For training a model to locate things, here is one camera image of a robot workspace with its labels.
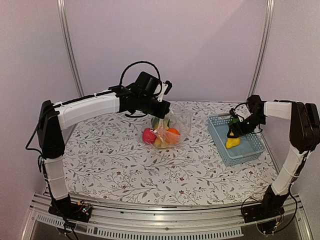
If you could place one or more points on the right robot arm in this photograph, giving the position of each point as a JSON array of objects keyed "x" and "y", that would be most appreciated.
[{"x": 304, "y": 136}]

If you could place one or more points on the left aluminium frame post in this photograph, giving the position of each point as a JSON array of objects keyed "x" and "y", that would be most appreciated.
[{"x": 61, "y": 6}]

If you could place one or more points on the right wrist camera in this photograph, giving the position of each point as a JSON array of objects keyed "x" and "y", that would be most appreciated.
[{"x": 233, "y": 113}]

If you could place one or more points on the right aluminium frame post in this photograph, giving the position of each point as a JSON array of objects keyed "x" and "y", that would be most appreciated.
[{"x": 263, "y": 46}]

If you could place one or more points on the light blue plastic basket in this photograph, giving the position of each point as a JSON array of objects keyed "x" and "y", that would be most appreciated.
[{"x": 233, "y": 150}]

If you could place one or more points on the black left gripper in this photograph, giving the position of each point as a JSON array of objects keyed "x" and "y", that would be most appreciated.
[{"x": 165, "y": 109}]

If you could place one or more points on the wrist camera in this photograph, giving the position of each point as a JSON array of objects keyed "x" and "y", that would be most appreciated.
[
  {"x": 233, "y": 113},
  {"x": 163, "y": 89}
]

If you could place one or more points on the orange toy orange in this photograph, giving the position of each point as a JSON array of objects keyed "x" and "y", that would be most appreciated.
[{"x": 172, "y": 133}]

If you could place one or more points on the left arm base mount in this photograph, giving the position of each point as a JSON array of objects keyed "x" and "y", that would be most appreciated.
[{"x": 64, "y": 208}]

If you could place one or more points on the floral patterned table mat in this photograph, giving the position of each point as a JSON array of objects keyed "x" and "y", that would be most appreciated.
[{"x": 106, "y": 158}]

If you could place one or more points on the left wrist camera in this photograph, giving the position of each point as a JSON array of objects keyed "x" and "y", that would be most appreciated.
[{"x": 163, "y": 89}]

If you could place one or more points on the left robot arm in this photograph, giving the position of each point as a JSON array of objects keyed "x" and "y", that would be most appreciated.
[{"x": 145, "y": 95}]

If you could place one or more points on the yellow toy bell pepper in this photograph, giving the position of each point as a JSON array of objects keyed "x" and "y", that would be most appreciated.
[{"x": 232, "y": 142}]

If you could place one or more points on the aluminium front rail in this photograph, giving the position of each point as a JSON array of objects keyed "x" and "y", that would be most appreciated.
[{"x": 116, "y": 220}]

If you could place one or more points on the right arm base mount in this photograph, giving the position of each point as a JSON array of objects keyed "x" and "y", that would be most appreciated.
[{"x": 267, "y": 219}]

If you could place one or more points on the yellow toy banana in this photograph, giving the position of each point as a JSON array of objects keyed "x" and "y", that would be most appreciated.
[{"x": 160, "y": 144}]

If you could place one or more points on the clear zip top bag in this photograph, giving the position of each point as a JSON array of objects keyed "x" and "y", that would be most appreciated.
[{"x": 180, "y": 119}]

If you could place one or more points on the green toy watermelon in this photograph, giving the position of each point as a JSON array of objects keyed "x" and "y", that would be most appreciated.
[{"x": 155, "y": 122}]

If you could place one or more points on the green toy bell pepper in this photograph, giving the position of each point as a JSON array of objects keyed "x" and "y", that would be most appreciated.
[{"x": 233, "y": 121}]

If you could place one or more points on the aluminium frame post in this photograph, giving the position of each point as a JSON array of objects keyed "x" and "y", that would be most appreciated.
[
  {"x": 263, "y": 46},
  {"x": 61, "y": 6}
]

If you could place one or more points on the red toy apple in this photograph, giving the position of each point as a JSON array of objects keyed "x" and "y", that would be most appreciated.
[{"x": 148, "y": 136}]

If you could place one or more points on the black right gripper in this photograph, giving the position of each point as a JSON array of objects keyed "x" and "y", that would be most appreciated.
[{"x": 236, "y": 135}]

